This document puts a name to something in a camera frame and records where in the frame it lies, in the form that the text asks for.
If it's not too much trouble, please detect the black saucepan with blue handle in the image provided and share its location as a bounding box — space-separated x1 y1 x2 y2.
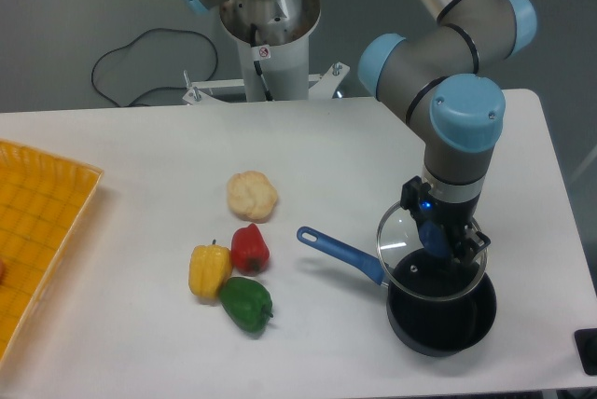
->
297 227 497 357

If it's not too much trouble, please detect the red bell pepper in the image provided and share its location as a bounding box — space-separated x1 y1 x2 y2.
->
230 224 270 275

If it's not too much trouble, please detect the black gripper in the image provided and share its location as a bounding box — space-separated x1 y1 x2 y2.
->
399 176 491 265

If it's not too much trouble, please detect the glass lid with blue knob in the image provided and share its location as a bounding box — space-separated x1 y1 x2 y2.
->
376 202 487 302

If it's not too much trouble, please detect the beige bread roll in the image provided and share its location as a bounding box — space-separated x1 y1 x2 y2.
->
226 171 278 222

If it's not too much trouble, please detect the yellow bell pepper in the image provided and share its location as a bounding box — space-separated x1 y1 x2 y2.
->
188 240 232 304

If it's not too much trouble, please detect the yellow woven basket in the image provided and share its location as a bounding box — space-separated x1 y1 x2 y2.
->
1 139 104 361

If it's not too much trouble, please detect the black device at table edge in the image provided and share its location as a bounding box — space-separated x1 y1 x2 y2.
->
574 328 597 376

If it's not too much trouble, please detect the green bell pepper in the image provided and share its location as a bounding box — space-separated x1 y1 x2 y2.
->
219 277 273 334

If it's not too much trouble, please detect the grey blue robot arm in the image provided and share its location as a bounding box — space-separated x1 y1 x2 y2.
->
185 0 537 262

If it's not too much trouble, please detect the black floor cable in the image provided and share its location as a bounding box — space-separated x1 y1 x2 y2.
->
90 28 219 108

